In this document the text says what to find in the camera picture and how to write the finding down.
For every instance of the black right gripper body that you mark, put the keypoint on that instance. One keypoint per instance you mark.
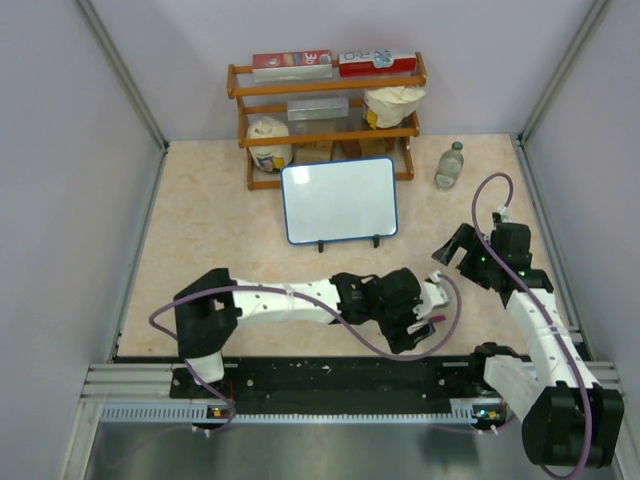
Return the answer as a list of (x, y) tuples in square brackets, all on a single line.
[(477, 264)]

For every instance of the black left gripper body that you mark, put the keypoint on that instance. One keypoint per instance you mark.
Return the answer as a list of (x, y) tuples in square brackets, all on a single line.
[(394, 322)]

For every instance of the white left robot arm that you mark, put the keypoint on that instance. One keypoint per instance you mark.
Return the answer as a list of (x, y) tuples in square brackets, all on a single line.
[(204, 325)]

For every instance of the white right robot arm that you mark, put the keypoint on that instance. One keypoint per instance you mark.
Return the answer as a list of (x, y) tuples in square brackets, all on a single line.
[(567, 417)]

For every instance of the blue-framed whiteboard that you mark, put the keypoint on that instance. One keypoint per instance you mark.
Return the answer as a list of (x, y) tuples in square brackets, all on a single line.
[(340, 201)]

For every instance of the clear glass bottle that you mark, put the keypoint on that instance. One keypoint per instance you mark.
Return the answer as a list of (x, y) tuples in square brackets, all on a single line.
[(449, 167)]

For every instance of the brown block under shelf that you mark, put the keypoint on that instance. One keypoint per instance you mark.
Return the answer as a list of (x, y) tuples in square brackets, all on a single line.
[(368, 147)]

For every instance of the white cloth bag right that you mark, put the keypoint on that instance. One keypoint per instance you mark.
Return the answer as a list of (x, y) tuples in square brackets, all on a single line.
[(387, 107)]

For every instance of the white cloth bag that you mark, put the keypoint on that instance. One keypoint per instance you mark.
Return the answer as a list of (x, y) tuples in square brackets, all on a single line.
[(387, 107), (269, 158)]

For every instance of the wooden shelf rack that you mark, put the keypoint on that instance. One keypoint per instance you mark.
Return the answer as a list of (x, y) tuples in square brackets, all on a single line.
[(254, 102)]

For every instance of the brown box under shelf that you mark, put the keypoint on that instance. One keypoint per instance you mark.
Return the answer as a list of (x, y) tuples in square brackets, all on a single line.
[(314, 152)]

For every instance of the clear plastic box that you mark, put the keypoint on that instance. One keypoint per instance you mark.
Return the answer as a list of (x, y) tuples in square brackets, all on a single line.
[(317, 109)]

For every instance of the red toothpaste box right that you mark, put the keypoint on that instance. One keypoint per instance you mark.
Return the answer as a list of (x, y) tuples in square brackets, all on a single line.
[(376, 62)]

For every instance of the red toothpaste box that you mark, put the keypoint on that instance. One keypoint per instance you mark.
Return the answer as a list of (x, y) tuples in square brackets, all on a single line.
[(292, 66), (376, 62)]

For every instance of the white cloth bag left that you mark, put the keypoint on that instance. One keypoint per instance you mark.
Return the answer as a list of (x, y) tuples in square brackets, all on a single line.
[(269, 158)]

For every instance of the red toothpaste box left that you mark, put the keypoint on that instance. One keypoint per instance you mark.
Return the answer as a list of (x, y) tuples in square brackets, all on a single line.
[(292, 66)]

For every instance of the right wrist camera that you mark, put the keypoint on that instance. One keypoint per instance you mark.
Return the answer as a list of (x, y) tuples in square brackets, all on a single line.
[(502, 215)]

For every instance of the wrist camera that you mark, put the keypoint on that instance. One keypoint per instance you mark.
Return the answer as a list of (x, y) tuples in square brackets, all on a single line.
[(434, 294), (502, 215)]

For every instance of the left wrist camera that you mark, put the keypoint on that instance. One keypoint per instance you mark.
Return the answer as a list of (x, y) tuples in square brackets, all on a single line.
[(434, 294)]

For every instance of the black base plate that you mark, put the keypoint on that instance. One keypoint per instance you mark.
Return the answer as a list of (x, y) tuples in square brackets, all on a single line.
[(355, 385)]

